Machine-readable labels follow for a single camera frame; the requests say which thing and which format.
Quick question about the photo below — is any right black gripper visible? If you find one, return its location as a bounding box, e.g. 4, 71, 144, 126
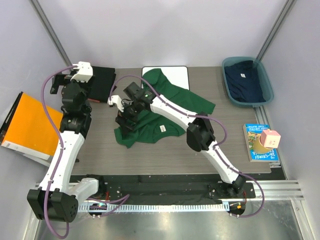
115, 99, 142, 135

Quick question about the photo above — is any green t shirt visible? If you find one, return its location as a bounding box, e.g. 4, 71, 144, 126
114, 68, 216, 152

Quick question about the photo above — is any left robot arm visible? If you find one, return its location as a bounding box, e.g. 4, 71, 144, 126
27, 66, 107, 223

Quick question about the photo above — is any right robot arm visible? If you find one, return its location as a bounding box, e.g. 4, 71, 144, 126
108, 82, 246, 198

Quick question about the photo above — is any black folded t shirt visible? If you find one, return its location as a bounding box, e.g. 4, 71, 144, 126
88, 66, 116, 103

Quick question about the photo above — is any orange binder folder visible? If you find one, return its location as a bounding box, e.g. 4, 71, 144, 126
0, 92, 59, 167

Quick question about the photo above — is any white folding board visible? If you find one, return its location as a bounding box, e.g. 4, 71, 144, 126
141, 66, 190, 90

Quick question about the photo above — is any navy blue t shirt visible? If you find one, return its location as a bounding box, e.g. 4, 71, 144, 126
224, 60, 265, 103

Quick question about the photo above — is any blue children's book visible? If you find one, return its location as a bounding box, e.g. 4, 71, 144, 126
243, 123, 279, 163

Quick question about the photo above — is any pink cube toy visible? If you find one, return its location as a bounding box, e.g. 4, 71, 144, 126
260, 129, 281, 149

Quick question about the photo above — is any teal plastic basket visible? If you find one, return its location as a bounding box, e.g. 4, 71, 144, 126
221, 56, 274, 108

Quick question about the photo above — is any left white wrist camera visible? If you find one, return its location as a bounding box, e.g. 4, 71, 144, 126
71, 61, 94, 83

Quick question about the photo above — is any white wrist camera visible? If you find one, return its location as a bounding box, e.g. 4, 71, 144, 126
107, 95, 124, 112
71, 61, 94, 83

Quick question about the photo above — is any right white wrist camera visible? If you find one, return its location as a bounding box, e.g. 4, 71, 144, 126
107, 95, 124, 112

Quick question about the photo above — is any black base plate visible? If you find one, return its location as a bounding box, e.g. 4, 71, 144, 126
69, 173, 286, 206

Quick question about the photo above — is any aluminium frame rail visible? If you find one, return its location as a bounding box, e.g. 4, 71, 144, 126
30, 179, 305, 204

